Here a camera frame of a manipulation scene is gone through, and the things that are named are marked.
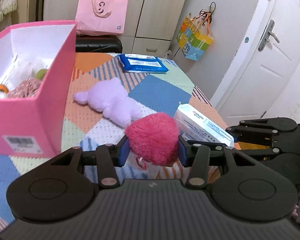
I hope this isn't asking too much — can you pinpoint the white tissue pack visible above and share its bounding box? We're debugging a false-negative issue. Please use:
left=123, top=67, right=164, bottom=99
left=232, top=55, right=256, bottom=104
left=174, top=104, right=235, bottom=146

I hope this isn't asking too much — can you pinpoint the colourful paper gift bag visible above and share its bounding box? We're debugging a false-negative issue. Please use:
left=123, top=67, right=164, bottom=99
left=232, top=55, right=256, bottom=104
left=176, top=2, right=216, bottom=61

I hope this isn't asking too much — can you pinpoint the orange makeup sponge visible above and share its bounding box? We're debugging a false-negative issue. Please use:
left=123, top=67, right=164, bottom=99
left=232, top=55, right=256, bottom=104
left=0, top=84, right=9, bottom=94

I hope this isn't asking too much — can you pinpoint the beige wardrobe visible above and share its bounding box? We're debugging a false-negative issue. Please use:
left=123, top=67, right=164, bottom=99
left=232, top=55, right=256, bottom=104
left=15, top=0, right=185, bottom=57

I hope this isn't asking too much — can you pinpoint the silver door handle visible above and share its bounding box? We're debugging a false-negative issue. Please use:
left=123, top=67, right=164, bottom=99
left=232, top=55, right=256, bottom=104
left=258, top=20, right=280, bottom=51

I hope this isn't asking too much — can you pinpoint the green makeup sponge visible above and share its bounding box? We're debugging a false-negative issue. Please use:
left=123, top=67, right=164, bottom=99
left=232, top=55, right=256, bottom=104
left=35, top=69, right=48, bottom=81

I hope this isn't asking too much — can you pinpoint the pink cardboard box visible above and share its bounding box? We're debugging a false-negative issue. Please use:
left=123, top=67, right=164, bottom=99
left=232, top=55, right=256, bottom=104
left=0, top=21, right=76, bottom=158

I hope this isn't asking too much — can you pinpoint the black suitcase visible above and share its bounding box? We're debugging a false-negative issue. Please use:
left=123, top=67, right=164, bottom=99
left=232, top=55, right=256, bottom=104
left=76, top=35, right=123, bottom=53

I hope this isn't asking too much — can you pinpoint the blue wet wipes pack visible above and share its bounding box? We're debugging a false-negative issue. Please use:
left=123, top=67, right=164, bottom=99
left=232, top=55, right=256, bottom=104
left=118, top=54, right=169, bottom=74

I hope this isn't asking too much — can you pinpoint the white door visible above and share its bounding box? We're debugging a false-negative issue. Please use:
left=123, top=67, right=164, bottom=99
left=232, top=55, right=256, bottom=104
left=218, top=0, right=300, bottom=126

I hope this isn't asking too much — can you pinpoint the pink tote bag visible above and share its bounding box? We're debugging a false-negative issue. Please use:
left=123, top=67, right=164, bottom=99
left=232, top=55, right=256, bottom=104
left=75, top=0, right=128, bottom=36

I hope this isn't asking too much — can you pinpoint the red strawberry plush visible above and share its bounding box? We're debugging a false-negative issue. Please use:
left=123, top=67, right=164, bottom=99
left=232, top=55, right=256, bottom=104
left=125, top=112, right=179, bottom=170

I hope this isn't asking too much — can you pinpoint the purple plush toy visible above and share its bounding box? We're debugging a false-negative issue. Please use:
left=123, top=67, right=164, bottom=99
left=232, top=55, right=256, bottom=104
left=72, top=77, right=142, bottom=128

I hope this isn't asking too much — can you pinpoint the patchwork tablecloth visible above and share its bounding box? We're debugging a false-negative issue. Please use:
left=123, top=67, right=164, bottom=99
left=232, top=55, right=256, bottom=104
left=0, top=53, right=227, bottom=232

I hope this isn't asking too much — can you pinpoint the pink floral fabric scrunchie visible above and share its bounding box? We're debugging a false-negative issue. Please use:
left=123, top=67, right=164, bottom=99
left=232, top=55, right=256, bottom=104
left=7, top=77, right=42, bottom=98

